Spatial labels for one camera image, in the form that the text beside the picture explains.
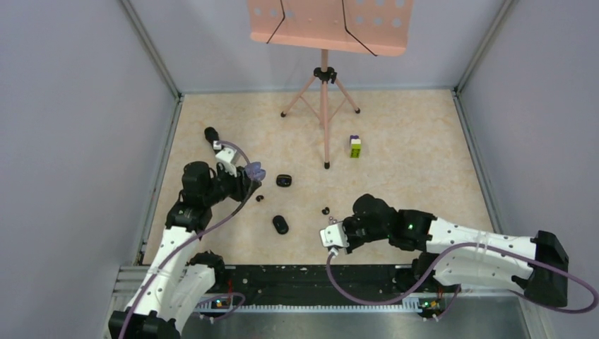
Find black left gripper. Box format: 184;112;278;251
203;162;261;206

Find black earbud charging case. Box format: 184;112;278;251
275;174;292;187

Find grey blue oval case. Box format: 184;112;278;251
244;162;266;182

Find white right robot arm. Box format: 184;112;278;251
340;194;569;307

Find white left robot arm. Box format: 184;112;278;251
108;161;266;338

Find purple white green toy block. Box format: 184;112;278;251
350;135;362;159

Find pink music stand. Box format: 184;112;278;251
247;0;415;169

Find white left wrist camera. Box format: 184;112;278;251
213;141;239;177

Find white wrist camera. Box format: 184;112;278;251
319;222;349;256
213;141;239;177

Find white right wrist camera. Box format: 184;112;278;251
319;222;349;256

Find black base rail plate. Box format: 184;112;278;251
209;264;417;306

